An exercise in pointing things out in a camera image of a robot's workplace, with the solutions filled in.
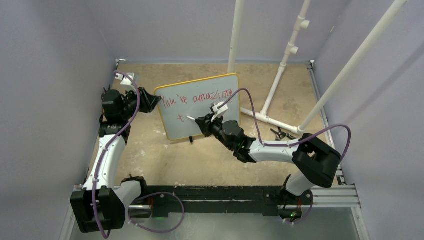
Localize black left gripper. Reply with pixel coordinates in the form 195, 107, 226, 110
120, 86, 160, 120

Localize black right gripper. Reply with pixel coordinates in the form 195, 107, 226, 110
196, 112, 235, 151

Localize yellow framed whiteboard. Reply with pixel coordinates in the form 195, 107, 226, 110
154, 73, 240, 141

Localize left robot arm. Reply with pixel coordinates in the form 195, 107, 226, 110
70, 87, 161, 237

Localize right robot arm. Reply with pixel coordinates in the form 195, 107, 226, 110
193, 114, 342, 204

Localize white vertical pole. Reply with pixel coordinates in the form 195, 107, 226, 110
227, 0, 245, 74

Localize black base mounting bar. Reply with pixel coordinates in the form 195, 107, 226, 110
130, 185, 313, 218

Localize white diagonal pole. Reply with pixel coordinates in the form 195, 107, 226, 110
297, 0, 408, 133

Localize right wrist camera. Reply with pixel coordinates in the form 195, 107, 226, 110
210, 101, 229, 122

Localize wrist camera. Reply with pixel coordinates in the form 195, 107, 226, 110
114, 71, 139, 92
210, 101, 229, 122

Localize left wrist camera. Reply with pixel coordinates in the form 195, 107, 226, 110
114, 71, 139, 92

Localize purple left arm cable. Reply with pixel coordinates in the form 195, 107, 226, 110
91, 70, 186, 240

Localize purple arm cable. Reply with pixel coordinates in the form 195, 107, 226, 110
218, 88, 352, 226
91, 70, 186, 240

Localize black handled pliers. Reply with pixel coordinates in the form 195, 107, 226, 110
270, 127, 296, 141

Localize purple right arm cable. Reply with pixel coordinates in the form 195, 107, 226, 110
218, 88, 352, 226

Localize white PVC pipe frame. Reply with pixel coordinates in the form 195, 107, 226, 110
240, 0, 312, 135

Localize aluminium front rail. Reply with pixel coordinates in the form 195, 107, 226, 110
59, 184, 370, 240

